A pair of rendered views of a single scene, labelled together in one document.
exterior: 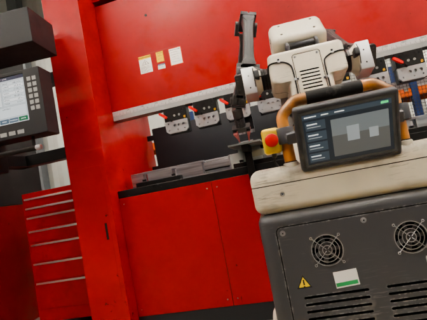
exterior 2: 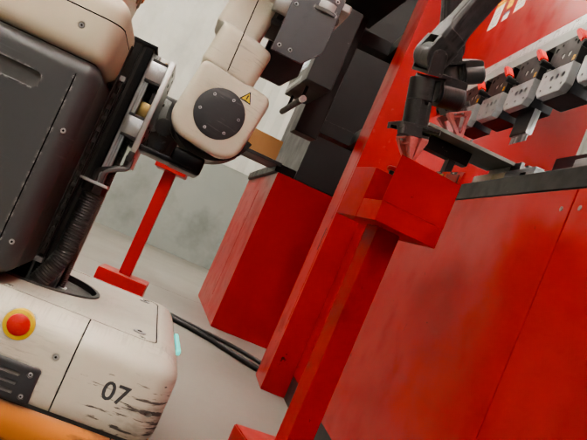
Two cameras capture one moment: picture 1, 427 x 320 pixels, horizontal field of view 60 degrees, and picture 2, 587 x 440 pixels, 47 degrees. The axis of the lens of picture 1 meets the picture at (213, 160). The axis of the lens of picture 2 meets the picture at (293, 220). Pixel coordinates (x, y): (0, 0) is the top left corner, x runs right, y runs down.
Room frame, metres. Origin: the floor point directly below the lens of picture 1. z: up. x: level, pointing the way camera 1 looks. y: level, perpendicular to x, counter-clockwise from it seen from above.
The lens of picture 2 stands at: (1.19, -1.86, 0.51)
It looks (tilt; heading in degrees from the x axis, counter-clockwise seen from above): 3 degrees up; 71
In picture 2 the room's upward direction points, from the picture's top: 24 degrees clockwise
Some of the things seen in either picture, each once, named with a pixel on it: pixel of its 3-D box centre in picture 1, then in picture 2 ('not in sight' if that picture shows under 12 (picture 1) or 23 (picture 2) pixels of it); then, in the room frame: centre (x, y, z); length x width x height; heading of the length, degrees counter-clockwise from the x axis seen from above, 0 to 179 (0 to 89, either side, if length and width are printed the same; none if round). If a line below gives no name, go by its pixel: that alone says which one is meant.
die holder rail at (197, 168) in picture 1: (168, 174); not in sight; (2.38, 0.30, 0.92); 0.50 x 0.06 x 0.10; 78
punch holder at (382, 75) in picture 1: (372, 75); not in sight; (2.10, -0.99, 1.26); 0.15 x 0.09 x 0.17; 78
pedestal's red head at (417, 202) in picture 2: not in sight; (398, 193); (1.86, -0.49, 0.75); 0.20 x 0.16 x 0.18; 91
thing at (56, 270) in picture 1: (80, 250); not in sight; (2.91, 1.16, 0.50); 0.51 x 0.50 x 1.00; 168
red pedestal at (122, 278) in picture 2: not in sight; (148, 220); (1.65, 1.58, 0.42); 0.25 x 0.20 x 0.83; 168
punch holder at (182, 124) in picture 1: (177, 120); (479, 110); (2.35, 0.18, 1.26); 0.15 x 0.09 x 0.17; 78
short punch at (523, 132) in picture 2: (245, 126); (523, 127); (2.26, -0.24, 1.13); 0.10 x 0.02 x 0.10; 78
